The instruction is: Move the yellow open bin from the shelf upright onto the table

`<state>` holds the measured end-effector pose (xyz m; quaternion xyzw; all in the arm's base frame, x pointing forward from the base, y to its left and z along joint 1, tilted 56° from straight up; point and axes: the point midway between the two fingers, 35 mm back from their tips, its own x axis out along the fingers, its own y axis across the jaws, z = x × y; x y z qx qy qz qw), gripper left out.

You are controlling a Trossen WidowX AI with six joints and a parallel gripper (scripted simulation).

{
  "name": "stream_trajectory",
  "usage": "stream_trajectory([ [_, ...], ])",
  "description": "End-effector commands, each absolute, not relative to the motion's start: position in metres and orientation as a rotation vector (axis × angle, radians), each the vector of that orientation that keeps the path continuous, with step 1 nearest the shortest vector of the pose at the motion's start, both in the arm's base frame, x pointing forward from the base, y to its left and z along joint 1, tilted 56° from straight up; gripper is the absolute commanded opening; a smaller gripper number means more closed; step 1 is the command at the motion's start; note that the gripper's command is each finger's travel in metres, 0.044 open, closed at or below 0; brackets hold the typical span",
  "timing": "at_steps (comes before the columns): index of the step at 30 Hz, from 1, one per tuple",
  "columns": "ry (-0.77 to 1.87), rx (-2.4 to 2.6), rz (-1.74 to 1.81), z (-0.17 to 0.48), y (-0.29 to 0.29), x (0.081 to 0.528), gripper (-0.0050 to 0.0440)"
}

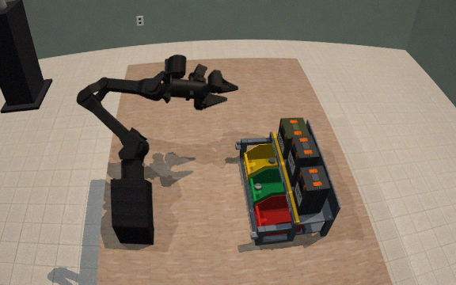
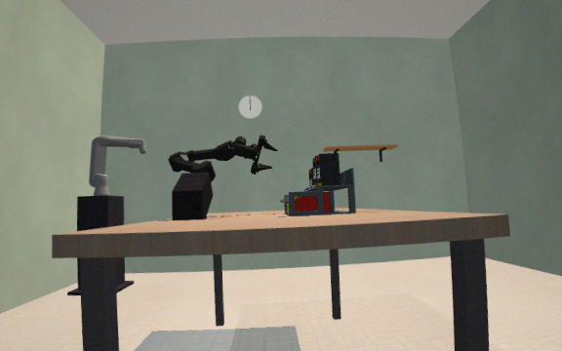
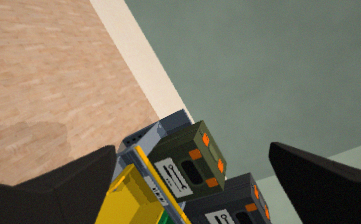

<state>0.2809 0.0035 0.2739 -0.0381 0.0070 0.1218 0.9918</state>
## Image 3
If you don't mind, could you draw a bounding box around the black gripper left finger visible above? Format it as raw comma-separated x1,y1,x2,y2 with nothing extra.
0,145,117,224

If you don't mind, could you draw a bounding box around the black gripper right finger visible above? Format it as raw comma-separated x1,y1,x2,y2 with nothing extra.
268,142,361,224

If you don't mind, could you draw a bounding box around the olive green tool case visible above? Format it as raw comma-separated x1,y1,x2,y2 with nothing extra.
147,120,227,203

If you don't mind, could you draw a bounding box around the green open bin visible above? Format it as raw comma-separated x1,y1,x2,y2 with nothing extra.
158,210,174,224

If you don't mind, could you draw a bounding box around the yellow flat bar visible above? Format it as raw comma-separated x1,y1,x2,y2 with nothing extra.
134,146,191,224

